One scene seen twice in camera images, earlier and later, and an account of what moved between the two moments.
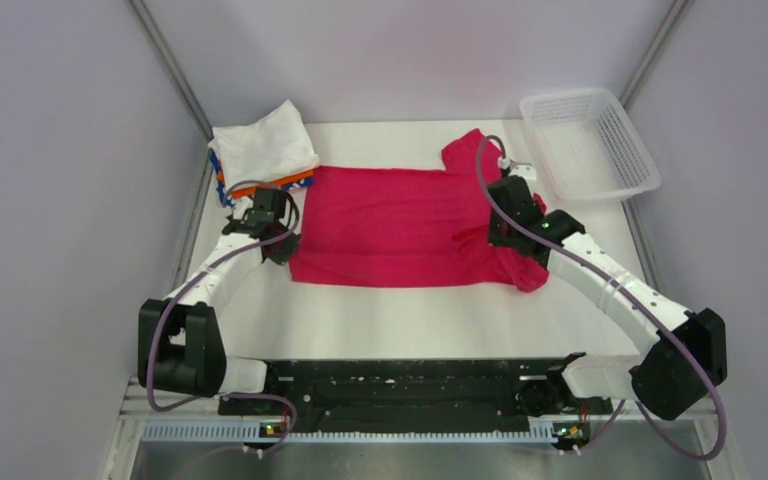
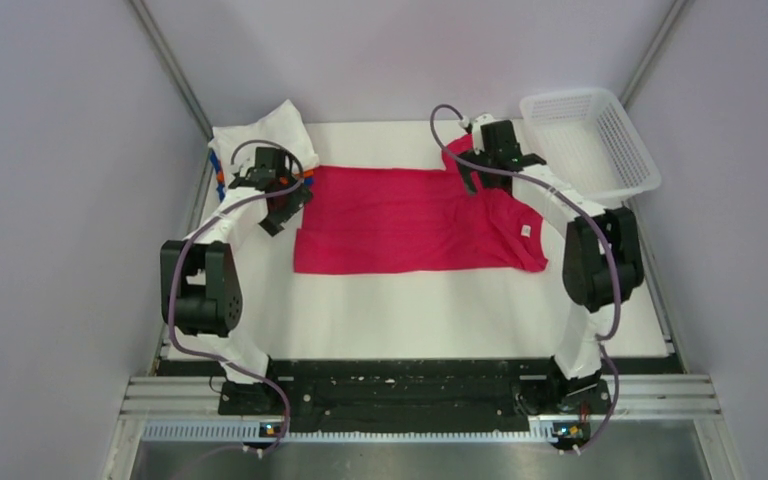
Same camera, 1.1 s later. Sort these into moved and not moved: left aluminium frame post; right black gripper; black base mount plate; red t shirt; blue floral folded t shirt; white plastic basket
Moved: right black gripper; red t shirt
Not moved: left aluminium frame post; blue floral folded t shirt; black base mount plate; white plastic basket
